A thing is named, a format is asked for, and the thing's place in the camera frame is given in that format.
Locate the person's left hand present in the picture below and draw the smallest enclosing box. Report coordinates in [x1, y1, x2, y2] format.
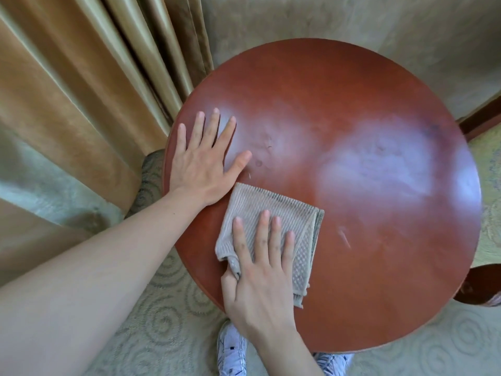
[169, 108, 253, 207]

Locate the person's right hand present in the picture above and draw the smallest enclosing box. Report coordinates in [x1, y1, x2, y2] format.
[220, 210, 299, 343]

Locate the beige cleaning cloth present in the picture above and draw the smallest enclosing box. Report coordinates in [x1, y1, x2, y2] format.
[214, 182, 325, 309]

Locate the floral upholstered wooden armchair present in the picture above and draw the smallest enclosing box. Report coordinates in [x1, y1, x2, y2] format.
[452, 93, 501, 308]

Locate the person's left forearm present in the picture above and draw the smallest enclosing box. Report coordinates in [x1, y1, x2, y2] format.
[0, 191, 208, 376]

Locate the person's left white sneaker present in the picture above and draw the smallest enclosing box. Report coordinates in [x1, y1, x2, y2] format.
[216, 320, 248, 376]

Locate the person's white sneaker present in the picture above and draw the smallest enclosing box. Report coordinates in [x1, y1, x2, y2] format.
[313, 352, 355, 376]
[216, 320, 248, 376]

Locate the person's right white sneaker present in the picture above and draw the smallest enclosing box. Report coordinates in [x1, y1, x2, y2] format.
[313, 352, 355, 376]

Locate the round reddish wooden table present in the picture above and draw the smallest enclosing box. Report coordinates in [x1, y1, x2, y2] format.
[162, 38, 483, 354]

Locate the golden beige curtain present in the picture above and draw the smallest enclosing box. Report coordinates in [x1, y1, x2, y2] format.
[0, 0, 215, 286]

